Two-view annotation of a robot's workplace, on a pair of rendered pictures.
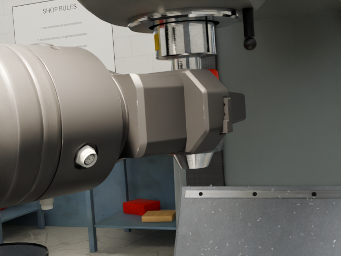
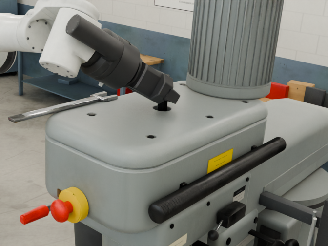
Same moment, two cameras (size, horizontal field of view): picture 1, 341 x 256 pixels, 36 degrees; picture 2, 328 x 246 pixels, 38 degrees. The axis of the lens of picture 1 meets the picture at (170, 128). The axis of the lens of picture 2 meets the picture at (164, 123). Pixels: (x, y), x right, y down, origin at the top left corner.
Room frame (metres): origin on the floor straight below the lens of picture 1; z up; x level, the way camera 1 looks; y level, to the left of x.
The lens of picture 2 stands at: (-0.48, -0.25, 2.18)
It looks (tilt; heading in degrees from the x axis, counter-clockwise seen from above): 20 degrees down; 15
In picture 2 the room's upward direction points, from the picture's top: 5 degrees clockwise
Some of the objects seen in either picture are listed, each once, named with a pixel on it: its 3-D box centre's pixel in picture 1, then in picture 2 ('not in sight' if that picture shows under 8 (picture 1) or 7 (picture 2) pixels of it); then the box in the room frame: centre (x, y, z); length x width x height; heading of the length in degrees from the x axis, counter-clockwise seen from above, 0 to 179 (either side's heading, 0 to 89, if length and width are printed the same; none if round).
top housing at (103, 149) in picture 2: not in sight; (163, 143); (0.41, -0.02, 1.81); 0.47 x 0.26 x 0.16; 157
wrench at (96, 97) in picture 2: not in sight; (66, 106); (0.31, 0.15, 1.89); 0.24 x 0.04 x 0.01; 158
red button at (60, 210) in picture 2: not in sight; (62, 209); (0.17, 0.08, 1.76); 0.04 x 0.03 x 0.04; 67
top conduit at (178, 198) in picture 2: not in sight; (227, 172); (0.38, -0.16, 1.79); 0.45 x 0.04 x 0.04; 157
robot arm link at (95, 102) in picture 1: (98, 121); not in sight; (0.33, 0.05, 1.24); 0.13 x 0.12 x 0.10; 48
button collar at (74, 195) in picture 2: not in sight; (73, 204); (0.19, 0.07, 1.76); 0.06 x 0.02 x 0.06; 67
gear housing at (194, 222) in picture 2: not in sight; (167, 194); (0.44, -0.03, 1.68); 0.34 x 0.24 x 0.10; 157
